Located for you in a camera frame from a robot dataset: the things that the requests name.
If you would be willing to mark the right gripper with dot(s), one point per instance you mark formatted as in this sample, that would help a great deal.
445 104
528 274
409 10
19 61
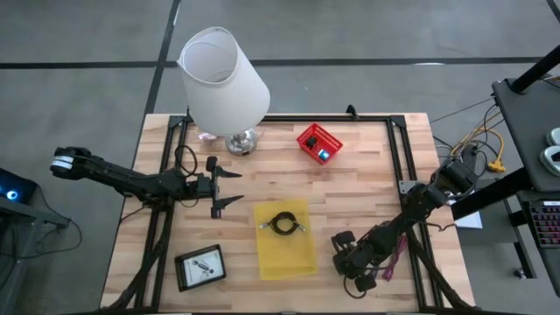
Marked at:
356 256

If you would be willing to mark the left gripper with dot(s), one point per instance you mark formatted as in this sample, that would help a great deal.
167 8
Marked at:
203 186

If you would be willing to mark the white Acer adapter box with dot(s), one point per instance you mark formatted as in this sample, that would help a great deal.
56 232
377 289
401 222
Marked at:
201 267

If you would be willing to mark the small white power adapter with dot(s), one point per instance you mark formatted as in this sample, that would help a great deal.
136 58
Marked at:
324 154

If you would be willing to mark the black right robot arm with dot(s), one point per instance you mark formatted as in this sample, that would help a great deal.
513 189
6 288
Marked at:
415 205

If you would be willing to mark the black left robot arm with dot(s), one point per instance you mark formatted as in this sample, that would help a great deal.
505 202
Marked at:
122 179

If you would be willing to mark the yellow translucent plastic bin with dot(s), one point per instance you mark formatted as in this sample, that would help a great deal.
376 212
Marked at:
284 258

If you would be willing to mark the small clear plastic object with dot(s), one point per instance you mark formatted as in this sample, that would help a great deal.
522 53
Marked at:
207 136

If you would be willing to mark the white shade table lamp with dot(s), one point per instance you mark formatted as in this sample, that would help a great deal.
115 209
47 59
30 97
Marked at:
223 87

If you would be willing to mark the black box with card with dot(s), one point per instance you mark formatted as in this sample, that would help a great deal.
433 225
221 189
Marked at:
178 280

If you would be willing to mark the red plastic basket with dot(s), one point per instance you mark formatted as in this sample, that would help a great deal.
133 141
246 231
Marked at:
332 142

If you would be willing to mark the white paper sheet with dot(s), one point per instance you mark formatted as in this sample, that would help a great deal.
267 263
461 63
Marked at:
470 221

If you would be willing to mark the black clamp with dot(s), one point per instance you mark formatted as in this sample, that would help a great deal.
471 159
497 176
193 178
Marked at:
351 111

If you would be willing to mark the black keyboard desk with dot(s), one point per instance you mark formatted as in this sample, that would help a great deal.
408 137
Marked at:
490 197

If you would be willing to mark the black backlit keyboard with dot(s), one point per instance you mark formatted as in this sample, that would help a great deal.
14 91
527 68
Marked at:
547 223

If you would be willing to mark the black side table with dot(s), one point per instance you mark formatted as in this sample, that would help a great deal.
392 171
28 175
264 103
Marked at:
525 131

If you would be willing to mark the black computer with blue light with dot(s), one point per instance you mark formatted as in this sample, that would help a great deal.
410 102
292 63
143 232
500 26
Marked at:
15 188

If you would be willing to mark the white handheld device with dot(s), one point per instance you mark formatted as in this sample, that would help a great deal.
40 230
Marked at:
552 162
555 137

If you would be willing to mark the black vertical pole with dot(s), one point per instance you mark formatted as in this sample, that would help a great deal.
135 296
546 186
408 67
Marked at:
538 70

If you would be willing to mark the black aluminium table frame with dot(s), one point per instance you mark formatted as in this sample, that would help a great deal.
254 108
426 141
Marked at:
284 118

